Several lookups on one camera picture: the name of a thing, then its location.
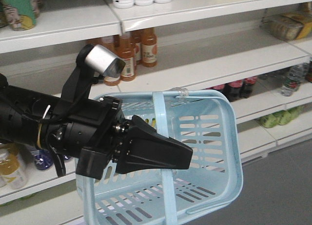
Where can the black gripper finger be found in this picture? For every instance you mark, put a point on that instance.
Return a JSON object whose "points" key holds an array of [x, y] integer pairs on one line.
{"points": [[143, 148]]}

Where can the green drink bottle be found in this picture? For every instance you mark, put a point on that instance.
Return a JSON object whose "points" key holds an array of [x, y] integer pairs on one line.
{"points": [[286, 116], [268, 121]]}

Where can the orange vitamin drink bottle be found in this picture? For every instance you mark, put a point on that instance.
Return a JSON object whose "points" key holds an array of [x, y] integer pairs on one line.
{"points": [[11, 171]]}

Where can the blue sports drink bottle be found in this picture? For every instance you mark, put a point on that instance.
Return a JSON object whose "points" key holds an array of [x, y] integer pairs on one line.
{"points": [[42, 159]]}

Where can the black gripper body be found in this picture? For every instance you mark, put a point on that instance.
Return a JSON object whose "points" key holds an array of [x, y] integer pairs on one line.
{"points": [[86, 132]]}

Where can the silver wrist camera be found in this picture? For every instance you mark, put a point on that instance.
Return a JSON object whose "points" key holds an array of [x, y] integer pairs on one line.
{"points": [[99, 59]]}

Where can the orange C100 juice bottle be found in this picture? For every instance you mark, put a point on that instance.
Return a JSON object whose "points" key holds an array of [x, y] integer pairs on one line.
{"points": [[149, 47], [108, 43], [126, 52]]}

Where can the dark cola plastic bottle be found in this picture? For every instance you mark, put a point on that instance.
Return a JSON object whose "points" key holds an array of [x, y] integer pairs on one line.
{"points": [[232, 90], [248, 86]]}

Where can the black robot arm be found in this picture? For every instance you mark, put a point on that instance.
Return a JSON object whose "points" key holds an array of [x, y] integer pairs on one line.
{"points": [[23, 111]]}

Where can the clear water bottle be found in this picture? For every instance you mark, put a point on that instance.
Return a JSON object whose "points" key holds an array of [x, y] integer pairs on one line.
{"points": [[293, 79]]}

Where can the light blue plastic basket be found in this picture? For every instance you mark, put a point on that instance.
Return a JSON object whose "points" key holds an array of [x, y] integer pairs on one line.
{"points": [[205, 121]]}

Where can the boxed biscuits yellow label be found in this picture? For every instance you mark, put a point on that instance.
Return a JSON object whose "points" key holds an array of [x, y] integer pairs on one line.
{"points": [[288, 26]]}

